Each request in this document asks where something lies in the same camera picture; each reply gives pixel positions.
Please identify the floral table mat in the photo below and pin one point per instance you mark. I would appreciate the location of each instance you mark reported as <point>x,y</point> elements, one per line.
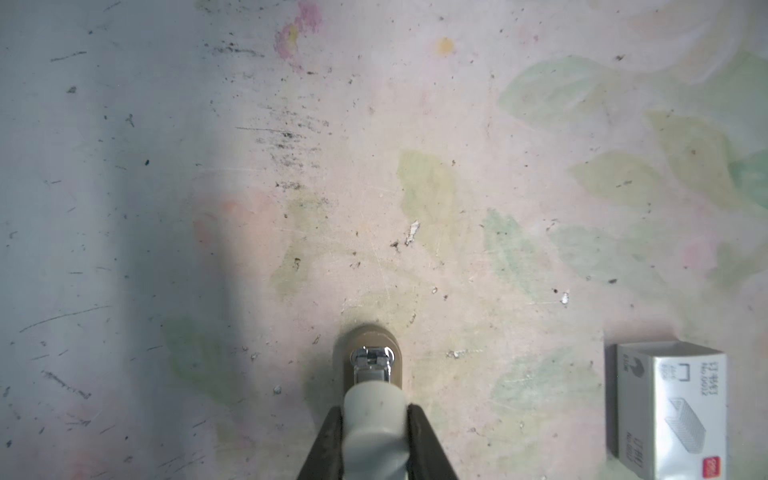
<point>199,198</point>

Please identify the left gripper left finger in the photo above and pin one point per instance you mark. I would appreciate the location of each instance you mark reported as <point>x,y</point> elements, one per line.
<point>324,460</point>

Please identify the white staple box sleeve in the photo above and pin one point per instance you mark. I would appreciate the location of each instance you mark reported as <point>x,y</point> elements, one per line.
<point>672,410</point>

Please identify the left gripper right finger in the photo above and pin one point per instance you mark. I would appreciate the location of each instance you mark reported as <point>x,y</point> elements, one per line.
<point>427,459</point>

